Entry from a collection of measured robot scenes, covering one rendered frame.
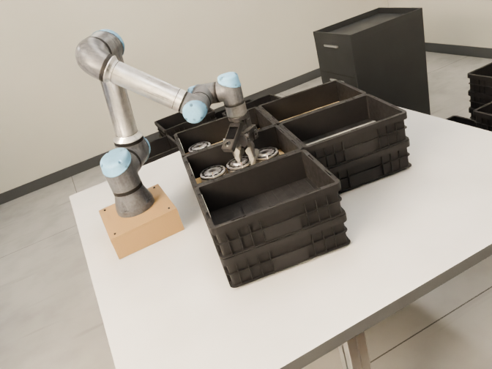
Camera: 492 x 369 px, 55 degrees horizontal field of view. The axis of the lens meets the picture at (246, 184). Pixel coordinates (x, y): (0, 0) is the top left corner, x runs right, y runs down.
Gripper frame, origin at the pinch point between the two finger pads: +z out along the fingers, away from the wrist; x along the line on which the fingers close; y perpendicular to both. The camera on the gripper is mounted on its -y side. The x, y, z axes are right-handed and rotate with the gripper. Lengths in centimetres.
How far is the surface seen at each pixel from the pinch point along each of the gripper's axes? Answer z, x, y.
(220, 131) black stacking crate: -1.8, 28.3, 26.2
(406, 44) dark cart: 14, -13, 200
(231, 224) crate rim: -8, -24, -47
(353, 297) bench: 13, -55, -44
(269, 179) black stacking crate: -2.7, -17.2, -13.2
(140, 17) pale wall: -29, 235, 219
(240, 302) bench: 14, -25, -54
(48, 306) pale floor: 89, 148, -26
